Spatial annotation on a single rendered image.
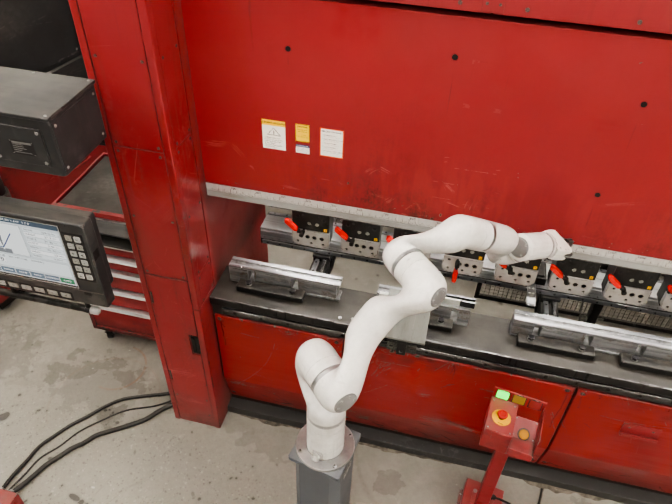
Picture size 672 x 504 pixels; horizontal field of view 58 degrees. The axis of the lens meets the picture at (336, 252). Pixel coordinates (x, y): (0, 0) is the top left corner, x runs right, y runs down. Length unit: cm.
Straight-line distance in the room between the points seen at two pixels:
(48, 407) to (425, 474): 199
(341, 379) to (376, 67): 96
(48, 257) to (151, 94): 62
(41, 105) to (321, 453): 130
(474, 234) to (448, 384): 121
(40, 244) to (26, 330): 195
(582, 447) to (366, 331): 159
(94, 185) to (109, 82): 124
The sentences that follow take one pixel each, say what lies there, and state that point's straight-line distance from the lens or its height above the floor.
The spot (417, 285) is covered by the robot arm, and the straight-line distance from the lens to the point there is 157.
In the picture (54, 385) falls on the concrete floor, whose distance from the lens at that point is 370.
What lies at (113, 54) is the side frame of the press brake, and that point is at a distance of 204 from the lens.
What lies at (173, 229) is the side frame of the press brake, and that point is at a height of 132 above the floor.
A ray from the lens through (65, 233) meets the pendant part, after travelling 203.
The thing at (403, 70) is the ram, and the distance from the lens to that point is 196.
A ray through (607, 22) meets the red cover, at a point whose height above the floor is 217.
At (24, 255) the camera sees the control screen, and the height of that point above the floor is 142.
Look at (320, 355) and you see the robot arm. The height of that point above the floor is 142.
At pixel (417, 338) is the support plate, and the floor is 100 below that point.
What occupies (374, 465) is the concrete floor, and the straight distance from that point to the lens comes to 318.
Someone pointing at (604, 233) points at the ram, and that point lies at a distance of 226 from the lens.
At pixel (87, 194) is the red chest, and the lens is 322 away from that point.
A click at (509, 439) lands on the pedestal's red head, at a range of 245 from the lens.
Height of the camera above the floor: 276
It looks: 41 degrees down
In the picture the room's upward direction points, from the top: 2 degrees clockwise
